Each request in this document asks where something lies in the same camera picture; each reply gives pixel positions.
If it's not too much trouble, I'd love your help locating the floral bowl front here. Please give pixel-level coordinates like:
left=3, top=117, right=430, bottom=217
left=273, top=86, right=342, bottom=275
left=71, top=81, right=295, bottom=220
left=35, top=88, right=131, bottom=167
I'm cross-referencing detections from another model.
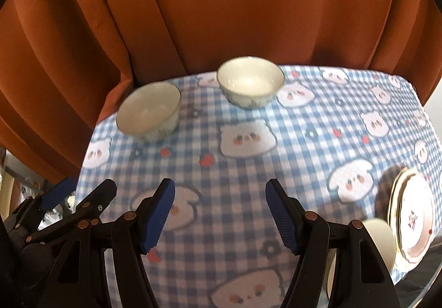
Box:
left=324, top=218, right=396, bottom=298

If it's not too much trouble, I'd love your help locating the floral bowl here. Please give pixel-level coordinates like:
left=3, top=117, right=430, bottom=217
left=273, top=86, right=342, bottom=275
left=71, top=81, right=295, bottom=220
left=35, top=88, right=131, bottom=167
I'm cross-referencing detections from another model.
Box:
left=324, top=218, right=396, bottom=298
left=116, top=81, right=181, bottom=141
left=217, top=57, right=285, bottom=110

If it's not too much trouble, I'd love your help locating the small red-pattern white plate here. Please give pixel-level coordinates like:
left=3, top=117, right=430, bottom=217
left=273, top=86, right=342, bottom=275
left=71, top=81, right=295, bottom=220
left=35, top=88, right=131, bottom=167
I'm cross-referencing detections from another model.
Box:
left=398, top=173, right=435, bottom=264

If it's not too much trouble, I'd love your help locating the large scalloped yellow-flower plate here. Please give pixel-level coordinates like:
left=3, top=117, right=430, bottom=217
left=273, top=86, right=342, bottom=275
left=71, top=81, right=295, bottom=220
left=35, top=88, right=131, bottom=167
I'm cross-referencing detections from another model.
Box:
left=386, top=167, right=418, bottom=250

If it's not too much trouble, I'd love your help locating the blue checkered bear tablecloth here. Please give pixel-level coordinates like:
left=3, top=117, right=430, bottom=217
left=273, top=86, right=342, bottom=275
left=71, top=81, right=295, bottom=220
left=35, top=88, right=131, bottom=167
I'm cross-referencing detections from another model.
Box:
left=77, top=65, right=441, bottom=307

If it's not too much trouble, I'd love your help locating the orange curtain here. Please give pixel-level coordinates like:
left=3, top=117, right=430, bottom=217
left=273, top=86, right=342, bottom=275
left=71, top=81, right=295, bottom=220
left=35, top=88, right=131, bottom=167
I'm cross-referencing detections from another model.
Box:
left=1, top=0, right=441, bottom=182

